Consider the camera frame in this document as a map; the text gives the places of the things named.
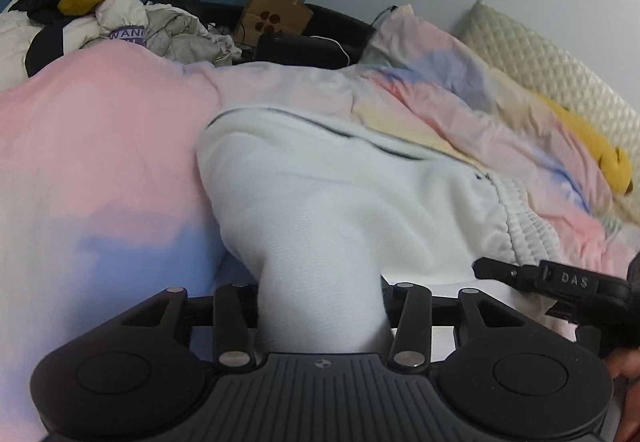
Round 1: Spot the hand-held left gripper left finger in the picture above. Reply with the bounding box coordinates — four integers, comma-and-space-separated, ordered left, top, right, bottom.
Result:
121, 284, 262, 369

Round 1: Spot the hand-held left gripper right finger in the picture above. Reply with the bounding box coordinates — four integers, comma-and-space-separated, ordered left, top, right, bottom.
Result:
380, 276, 522, 369

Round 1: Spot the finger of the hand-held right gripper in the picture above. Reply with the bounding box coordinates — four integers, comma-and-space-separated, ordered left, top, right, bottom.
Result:
472, 257, 551, 295

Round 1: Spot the white sweatshirt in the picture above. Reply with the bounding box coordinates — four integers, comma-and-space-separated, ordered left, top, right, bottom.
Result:
196, 104, 564, 356

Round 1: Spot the person's right hand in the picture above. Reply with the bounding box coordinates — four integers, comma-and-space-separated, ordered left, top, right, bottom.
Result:
604, 346, 640, 442

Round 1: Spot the yellow garment on bed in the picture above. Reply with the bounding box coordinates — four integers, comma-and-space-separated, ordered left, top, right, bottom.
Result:
529, 89, 634, 197

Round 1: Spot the cream quilted pillow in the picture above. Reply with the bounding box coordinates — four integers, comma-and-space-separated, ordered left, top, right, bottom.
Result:
457, 0, 640, 223

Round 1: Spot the pastel tie-dye blanket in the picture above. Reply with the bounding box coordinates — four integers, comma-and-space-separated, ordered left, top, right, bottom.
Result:
0, 4, 640, 442

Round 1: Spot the black chair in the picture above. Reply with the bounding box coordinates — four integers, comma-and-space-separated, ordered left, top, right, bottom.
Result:
149, 0, 379, 70

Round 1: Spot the light grey jacket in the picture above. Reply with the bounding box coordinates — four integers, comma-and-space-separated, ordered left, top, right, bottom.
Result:
81, 0, 244, 68

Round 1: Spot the brown paper bag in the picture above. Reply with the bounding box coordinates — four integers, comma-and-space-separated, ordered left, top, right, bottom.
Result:
235, 0, 315, 46

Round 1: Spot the white puffer jacket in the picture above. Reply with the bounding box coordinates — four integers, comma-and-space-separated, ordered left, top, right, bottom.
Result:
0, 0, 68, 91

